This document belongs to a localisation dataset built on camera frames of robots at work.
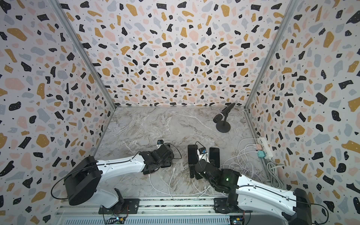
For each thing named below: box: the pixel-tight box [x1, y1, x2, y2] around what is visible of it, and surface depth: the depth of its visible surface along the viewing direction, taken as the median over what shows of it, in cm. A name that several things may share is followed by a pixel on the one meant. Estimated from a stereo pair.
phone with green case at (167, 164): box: [160, 159, 173, 168], surface depth 80 cm
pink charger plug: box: [255, 143, 264, 151], surface depth 99 cm
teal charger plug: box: [256, 150, 267, 158], surface depth 95 cm
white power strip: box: [257, 136, 274, 159], surface depth 97 cm
